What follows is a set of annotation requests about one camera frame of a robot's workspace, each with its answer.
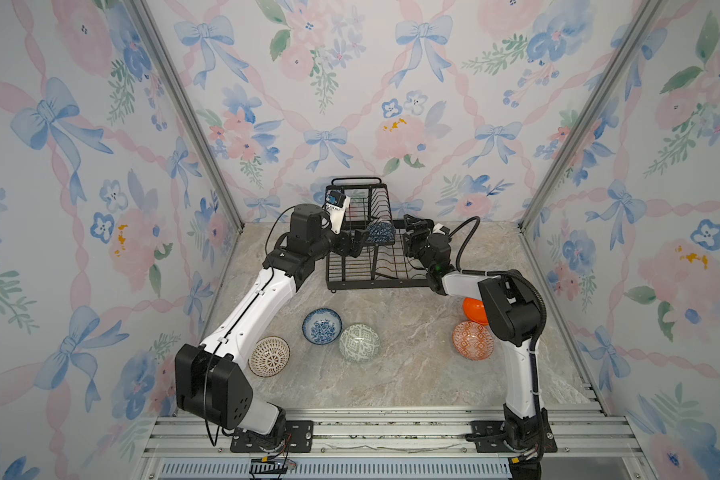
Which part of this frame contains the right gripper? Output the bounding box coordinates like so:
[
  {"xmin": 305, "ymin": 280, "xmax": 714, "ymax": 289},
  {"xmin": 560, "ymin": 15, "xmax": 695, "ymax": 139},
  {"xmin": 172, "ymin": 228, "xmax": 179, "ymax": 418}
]
[{"xmin": 402, "ymin": 215, "xmax": 433, "ymax": 278}]

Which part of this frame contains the dark blue patterned bowl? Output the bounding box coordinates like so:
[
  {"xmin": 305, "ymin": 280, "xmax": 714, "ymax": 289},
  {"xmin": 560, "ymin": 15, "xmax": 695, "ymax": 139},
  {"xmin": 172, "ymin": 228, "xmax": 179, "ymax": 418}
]
[{"xmin": 365, "ymin": 220, "xmax": 396, "ymax": 246}]

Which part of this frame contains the black wire dish rack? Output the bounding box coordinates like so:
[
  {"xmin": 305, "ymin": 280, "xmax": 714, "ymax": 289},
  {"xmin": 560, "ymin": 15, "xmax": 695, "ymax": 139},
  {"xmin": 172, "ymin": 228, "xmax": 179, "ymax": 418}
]
[{"xmin": 325, "ymin": 176, "xmax": 435, "ymax": 293}]

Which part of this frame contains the brown white patterned bowl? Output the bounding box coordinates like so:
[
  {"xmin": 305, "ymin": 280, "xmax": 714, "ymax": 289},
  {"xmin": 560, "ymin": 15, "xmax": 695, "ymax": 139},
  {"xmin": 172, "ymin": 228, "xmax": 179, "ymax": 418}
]
[{"xmin": 248, "ymin": 336, "xmax": 290, "ymax": 378}]

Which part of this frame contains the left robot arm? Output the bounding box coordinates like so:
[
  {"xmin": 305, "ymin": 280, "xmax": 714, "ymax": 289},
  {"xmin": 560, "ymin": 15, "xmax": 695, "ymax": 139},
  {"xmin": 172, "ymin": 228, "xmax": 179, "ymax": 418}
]
[{"xmin": 174, "ymin": 191, "xmax": 364, "ymax": 450}]

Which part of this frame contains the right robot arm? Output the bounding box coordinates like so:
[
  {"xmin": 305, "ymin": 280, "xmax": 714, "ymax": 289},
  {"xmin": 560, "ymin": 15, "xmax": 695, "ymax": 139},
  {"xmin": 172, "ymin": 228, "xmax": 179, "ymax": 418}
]
[{"xmin": 403, "ymin": 215, "xmax": 547, "ymax": 458}]

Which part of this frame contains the blue floral bowl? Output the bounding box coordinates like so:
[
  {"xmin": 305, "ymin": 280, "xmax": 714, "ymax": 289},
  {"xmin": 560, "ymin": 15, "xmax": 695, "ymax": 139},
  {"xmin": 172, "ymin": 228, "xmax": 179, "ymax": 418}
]
[{"xmin": 302, "ymin": 308, "xmax": 343, "ymax": 345}]

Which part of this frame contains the orange bowl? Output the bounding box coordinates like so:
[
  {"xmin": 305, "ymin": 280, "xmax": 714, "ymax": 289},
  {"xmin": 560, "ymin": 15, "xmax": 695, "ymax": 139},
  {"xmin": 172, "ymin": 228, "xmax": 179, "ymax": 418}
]
[{"xmin": 462, "ymin": 298, "xmax": 489, "ymax": 325}]

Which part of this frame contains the green patterned bowl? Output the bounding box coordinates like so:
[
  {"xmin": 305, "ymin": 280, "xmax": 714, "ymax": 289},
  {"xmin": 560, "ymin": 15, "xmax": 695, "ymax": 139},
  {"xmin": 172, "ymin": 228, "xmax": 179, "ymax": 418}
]
[{"xmin": 339, "ymin": 323, "xmax": 381, "ymax": 363}]

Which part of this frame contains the red patterned bowl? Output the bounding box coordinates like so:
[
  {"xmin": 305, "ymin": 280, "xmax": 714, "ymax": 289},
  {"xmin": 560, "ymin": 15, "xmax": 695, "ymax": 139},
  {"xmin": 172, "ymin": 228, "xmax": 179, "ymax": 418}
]
[{"xmin": 452, "ymin": 321, "xmax": 494, "ymax": 361}]

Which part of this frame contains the left corner aluminium profile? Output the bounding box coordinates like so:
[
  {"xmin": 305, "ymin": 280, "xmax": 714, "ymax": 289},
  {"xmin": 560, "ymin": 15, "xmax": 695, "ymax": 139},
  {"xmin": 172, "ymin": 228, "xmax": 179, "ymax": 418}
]
[{"xmin": 124, "ymin": 0, "xmax": 244, "ymax": 234}]

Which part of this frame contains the corner aluminium profile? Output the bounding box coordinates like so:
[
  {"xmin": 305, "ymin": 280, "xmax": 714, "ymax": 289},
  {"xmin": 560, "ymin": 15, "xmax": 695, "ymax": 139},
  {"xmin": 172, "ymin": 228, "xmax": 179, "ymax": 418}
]
[
  {"xmin": 124, "ymin": 0, "xmax": 244, "ymax": 234},
  {"xmin": 518, "ymin": 0, "xmax": 666, "ymax": 234}
]

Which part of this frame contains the right corner aluminium profile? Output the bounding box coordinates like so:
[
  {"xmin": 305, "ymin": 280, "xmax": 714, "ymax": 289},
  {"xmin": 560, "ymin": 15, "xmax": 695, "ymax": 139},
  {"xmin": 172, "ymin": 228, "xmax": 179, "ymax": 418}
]
[{"xmin": 518, "ymin": 0, "xmax": 666, "ymax": 234}]

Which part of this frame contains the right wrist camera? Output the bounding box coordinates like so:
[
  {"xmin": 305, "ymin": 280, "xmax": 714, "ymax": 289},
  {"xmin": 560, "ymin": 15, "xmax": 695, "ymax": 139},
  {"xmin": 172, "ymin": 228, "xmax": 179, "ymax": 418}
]
[{"xmin": 431, "ymin": 223, "xmax": 450, "ymax": 236}]

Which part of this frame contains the black corrugated cable conduit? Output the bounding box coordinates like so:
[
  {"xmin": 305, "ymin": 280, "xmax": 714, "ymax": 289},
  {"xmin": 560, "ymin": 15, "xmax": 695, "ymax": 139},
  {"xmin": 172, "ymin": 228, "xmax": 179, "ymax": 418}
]
[{"xmin": 452, "ymin": 215, "xmax": 546, "ymax": 421}]

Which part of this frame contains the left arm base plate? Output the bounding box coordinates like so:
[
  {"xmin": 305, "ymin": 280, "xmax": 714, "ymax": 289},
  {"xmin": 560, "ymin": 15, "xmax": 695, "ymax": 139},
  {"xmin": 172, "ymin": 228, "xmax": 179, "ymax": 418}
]
[{"xmin": 230, "ymin": 420, "xmax": 315, "ymax": 454}]

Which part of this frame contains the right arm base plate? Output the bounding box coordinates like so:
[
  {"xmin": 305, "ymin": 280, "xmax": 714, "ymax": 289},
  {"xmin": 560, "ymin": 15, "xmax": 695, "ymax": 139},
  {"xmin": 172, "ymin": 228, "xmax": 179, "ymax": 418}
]
[{"xmin": 465, "ymin": 420, "xmax": 558, "ymax": 454}]

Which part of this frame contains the aluminium mounting rail frame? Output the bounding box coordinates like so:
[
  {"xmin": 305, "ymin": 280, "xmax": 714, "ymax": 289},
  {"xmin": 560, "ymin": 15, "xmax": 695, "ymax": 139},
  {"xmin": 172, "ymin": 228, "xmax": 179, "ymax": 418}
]
[{"xmin": 131, "ymin": 403, "xmax": 657, "ymax": 479}]

